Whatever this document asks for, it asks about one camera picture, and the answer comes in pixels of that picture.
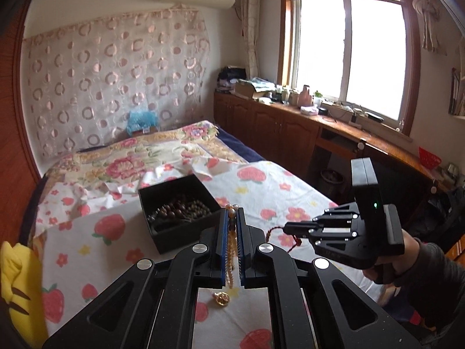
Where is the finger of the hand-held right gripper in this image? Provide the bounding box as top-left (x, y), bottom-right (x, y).
top-left (285, 226), bottom-right (358, 244)
top-left (284, 204), bottom-right (360, 229)

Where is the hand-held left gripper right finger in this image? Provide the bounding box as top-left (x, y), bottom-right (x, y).
top-left (236, 213), bottom-right (422, 349)

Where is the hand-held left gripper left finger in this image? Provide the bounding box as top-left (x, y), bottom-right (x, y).
top-left (42, 209), bottom-right (233, 349)

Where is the cream pearl necklace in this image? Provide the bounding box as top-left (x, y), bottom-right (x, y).
top-left (212, 204), bottom-right (241, 308)

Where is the red bracelet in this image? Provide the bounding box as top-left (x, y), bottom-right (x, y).
top-left (263, 225), bottom-right (304, 253)

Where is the black jewelry box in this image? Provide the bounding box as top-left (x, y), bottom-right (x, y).
top-left (138, 174), bottom-right (230, 254)

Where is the small brown bead bracelet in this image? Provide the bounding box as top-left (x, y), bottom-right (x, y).
top-left (174, 198), bottom-right (213, 222)

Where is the large brown bead bracelet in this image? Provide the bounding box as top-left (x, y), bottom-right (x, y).
top-left (147, 196), bottom-right (189, 226)

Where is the person's right forearm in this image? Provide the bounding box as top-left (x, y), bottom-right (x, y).
top-left (392, 242), bottom-right (465, 330)

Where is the person's right hand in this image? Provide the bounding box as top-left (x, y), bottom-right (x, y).
top-left (362, 233), bottom-right (423, 285)

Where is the red plastic basket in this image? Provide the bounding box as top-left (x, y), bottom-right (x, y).
top-left (418, 147), bottom-right (443, 170)

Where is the black bag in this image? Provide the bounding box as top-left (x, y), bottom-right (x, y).
top-left (410, 185), bottom-right (465, 255)

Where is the wooden cabinet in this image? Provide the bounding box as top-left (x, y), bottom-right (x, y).
top-left (214, 92), bottom-right (465, 262)

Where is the pink bottle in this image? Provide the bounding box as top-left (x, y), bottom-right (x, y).
top-left (298, 84), bottom-right (313, 108)

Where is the floral blanket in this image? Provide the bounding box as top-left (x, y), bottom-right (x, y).
top-left (40, 120), bottom-right (251, 204)

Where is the window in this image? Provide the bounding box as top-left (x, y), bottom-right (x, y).
top-left (278, 0), bottom-right (422, 146)

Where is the cardboard box with green cloth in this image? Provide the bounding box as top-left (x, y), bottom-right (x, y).
top-left (234, 77), bottom-right (273, 99)

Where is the small cardboard box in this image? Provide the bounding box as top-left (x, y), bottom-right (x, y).
top-left (127, 127), bottom-right (158, 138)

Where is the blue plastic bag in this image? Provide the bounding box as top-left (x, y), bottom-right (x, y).
top-left (126, 111), bottom-right (159, 131)

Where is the pile of dark clothes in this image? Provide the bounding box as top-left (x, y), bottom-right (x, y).
top-left (217, 66), bottom-right (248, 93)

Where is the yellow plush toy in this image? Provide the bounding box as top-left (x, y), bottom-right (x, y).
top-left (0, 241), bottom-right (48, 349)

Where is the wooden wardrobe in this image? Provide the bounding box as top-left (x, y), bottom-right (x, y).
top-left (0, 0), bottom-right (40, 248)

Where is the wall hanging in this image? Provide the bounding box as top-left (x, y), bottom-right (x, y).
top-left (448, 67), bottom-right (465, 117)

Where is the circle pattern wall curtain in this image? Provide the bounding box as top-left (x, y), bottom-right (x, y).
top-left (22, 3), bottom-right (211, 159)

